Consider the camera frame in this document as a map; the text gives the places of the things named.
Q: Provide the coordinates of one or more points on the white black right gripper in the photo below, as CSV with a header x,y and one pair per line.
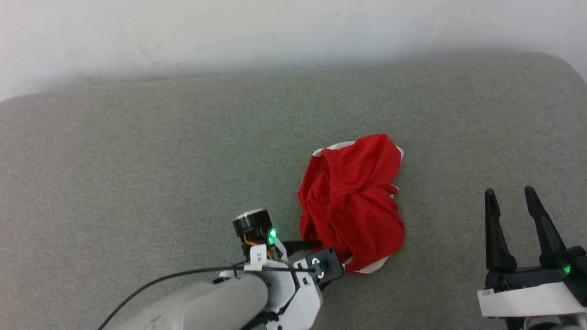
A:
x,y
527,298

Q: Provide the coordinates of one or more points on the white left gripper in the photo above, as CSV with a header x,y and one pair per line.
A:
x,y
298,293

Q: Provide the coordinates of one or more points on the red garment with white trim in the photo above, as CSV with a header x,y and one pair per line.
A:
x,y
353,206

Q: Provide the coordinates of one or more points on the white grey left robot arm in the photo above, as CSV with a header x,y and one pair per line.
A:
x,y
206,307

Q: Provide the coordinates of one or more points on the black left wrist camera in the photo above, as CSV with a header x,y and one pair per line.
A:
x,y
251,225

